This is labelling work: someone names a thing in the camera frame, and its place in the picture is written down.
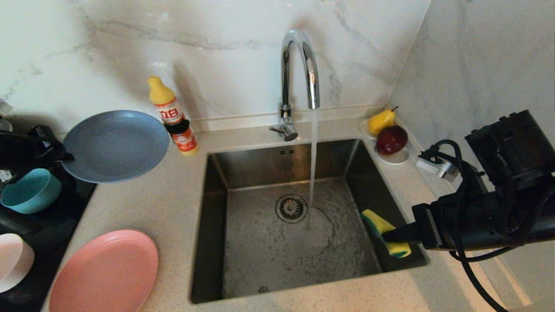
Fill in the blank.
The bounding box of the pale pink bowl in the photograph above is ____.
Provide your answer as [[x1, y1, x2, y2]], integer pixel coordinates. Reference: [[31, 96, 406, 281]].
[[0, 233, 35, 294]]

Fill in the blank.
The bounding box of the pink plate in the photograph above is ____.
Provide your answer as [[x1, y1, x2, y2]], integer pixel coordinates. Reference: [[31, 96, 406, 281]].
[[48, 229, 160, 312]]

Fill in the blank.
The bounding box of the orange dish soap bottle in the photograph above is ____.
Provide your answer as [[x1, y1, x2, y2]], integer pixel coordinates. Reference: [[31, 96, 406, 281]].
[[147, 76, 199, 157]]

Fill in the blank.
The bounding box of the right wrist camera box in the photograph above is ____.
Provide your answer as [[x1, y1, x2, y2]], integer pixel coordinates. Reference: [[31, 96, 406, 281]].
[[415, 154, 460, 182]]

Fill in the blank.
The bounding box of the yellow pear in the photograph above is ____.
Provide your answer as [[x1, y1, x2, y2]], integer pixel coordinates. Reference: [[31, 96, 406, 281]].
[[368, 106, 399, 137]]

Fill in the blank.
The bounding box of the yellow green sponge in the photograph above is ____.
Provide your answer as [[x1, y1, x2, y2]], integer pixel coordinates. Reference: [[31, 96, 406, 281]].
[[361, 209, 412, 259]]

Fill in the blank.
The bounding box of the chrome gooseneck faucet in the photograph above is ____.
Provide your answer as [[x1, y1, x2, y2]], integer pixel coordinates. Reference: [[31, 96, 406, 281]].
[[269, 29, 321, 142]]

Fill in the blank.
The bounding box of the blue grey plate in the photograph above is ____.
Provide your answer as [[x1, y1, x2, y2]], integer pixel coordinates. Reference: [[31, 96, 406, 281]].
[[61, 110, 170, 184]]

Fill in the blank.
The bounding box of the black glass cooktop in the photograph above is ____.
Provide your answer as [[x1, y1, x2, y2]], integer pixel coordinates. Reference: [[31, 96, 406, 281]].
[[0, 165, 98, 312]]

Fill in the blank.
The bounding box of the stainless steel sink basin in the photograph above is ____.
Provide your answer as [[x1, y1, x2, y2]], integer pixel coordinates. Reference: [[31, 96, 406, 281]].
[[189, 139, 430, 304]]

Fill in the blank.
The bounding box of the teal bowl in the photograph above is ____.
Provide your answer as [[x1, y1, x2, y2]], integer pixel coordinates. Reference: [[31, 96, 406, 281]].
[[0, 168, 63, 215]]

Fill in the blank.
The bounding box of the round metal drain strainer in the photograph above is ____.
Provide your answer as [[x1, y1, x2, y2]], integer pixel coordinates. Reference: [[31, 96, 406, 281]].
[[275, 194, 308, 224]]

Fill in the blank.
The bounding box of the dark red apple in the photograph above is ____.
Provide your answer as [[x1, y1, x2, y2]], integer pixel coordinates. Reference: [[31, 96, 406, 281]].
[[376, 125, 409, 156]]

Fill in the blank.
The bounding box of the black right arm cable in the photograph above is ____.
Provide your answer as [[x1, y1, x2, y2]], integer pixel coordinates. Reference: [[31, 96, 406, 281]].
[[418, 139, 555, 312]]

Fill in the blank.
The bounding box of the small white fruit dish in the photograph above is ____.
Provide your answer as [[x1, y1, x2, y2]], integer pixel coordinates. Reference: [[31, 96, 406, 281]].
[[359, 119, 410, 166]]

